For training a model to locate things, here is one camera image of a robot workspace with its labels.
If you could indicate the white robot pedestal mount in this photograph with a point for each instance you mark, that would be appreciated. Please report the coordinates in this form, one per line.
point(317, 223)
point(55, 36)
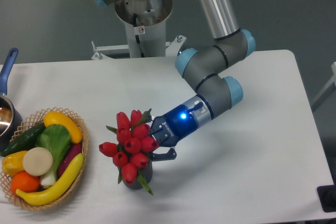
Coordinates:
point(145, 27)

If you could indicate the white frame at right edge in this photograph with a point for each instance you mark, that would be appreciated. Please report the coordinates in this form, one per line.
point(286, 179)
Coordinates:
point(325, 91)

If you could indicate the purple eggplant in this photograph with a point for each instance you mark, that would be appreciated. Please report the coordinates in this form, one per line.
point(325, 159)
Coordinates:
point(73, 151)

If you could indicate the red tulip bouquet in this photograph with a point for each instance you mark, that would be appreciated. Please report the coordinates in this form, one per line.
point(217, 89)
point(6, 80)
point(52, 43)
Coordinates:
point(133, 133)

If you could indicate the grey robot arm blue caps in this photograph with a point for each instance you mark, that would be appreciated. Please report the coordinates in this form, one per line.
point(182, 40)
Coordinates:
point(201, 70)

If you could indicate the yellow squash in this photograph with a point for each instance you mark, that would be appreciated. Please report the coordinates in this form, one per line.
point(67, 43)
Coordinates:
point(55, 117)

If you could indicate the beige round disc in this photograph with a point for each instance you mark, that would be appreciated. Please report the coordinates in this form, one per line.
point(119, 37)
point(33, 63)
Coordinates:
point(37, 161)

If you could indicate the black device at table edge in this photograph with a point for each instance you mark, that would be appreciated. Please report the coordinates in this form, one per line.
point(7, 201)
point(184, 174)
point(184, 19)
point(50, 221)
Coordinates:
point(327, 197)

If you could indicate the yellow banana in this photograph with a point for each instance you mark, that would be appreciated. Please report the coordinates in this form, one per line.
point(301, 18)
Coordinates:
point(58, 188)

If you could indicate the orange fruit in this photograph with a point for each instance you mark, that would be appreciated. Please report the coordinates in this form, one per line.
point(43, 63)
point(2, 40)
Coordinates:
point(25, 182)

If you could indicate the blue black Robotiq gripper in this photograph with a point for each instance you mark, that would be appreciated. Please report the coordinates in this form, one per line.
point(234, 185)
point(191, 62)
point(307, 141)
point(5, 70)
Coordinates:
point(177, 124)

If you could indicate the woven wicker basket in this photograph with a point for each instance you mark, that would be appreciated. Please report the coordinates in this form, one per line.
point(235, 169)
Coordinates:
point(29, 122)

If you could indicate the green bok choy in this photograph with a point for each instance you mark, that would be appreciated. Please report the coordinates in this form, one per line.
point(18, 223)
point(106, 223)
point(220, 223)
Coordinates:
point(56, 139)

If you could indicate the yellow bell pepper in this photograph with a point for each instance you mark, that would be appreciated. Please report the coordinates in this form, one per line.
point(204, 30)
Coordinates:
point(13, 163)

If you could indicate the green cucumber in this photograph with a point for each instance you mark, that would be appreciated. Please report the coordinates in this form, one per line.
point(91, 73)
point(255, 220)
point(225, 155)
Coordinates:
point(24, 141)

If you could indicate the blue handled saucepan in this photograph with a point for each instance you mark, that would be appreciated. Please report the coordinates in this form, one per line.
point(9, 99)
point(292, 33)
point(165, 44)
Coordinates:
point(10, 117)

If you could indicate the dark grey ribbed vase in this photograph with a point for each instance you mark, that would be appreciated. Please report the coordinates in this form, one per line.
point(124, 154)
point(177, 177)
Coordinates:
point(135, 169)

